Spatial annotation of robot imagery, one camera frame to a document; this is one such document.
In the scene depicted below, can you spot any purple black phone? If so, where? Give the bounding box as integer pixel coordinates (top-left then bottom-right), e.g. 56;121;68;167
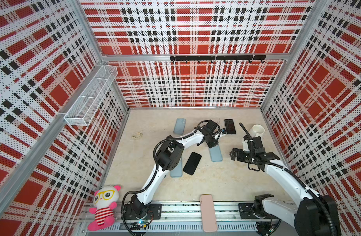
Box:
224;118;237;135

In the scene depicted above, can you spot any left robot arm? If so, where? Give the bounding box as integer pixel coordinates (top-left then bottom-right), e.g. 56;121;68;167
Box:
121;120;227;220

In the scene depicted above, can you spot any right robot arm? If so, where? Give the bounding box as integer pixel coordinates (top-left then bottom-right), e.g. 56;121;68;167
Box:
230;124;341;236

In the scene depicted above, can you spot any white mug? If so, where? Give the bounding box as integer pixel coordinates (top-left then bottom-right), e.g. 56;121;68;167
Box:
249;124;265;138

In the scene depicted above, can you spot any pink plush toy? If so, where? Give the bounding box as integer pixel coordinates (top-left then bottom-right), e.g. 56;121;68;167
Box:
87;185;121;232

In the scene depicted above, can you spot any pink phone on rail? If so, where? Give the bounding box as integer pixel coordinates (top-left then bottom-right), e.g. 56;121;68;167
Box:
200;194;218;233

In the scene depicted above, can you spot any black hook rail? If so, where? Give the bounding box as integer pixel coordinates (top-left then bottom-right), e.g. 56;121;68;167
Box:
170;55;267;62

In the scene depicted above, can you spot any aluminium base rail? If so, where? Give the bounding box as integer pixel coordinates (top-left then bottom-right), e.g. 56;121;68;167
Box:
77;200;323;234

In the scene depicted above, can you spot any white wire basket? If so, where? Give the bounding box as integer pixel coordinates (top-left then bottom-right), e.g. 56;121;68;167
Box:
64;65;118;126

